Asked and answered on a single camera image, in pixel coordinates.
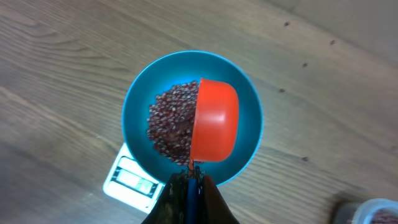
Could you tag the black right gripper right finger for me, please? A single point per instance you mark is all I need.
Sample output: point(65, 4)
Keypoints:
point(213, 208)

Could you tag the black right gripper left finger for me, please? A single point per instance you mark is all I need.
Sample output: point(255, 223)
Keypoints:
point(171, 206)

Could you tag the orange scoop with blue handle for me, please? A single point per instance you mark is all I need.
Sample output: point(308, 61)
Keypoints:
point(214, 135)

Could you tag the clear plastic bean container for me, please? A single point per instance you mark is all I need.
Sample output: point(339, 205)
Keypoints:
point(362, 213)

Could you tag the white digital kitchen scale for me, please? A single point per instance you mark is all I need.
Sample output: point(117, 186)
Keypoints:
point(129, 183)

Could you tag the red beans in bowl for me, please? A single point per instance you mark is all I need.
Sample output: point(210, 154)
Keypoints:
point(171, 120)

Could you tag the teal plastic bowl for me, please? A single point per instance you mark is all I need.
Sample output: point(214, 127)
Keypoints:
point(182, 67)

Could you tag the red beans in container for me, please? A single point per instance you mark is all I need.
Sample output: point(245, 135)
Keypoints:
point(384, 217)

